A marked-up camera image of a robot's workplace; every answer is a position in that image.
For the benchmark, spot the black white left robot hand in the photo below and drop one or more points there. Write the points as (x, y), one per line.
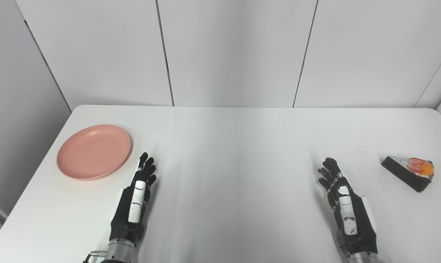
(130, 215)

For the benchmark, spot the pink round plate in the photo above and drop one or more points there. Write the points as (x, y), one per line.
(94, 151)

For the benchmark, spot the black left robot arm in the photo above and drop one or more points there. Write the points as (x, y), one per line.
(119, 252)

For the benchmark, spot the chocolate cake slice with fruit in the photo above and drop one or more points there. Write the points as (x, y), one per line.
(406, 171)

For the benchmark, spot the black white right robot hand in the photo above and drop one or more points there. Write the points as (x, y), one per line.
(352, 219)

